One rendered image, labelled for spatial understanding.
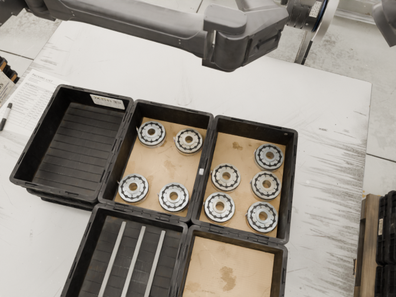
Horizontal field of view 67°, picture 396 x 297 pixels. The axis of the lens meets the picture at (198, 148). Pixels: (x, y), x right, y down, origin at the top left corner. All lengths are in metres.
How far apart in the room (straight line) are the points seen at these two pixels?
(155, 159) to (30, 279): 0.60
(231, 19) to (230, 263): 0.74
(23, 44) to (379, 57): 2.89
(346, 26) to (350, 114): 1.61
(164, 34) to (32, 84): 1.14
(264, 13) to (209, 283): 0.77
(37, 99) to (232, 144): 0.92
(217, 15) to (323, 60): 2.21
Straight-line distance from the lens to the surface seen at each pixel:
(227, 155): 1.11
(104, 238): 1.06
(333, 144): 1.41
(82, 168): 1.16
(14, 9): 0.71
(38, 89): 1.59
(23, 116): 1.53
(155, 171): 1.09
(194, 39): 0.53
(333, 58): 2.74
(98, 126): 1.22
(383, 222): 1.97
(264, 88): 1.46
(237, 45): 0.52
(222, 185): 1.04
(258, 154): 1.10
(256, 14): 0.56
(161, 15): 0.57
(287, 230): 0.97
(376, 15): 0.53
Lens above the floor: 1.84
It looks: 65 degrees down
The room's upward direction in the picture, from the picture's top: 2 degrees clockwise
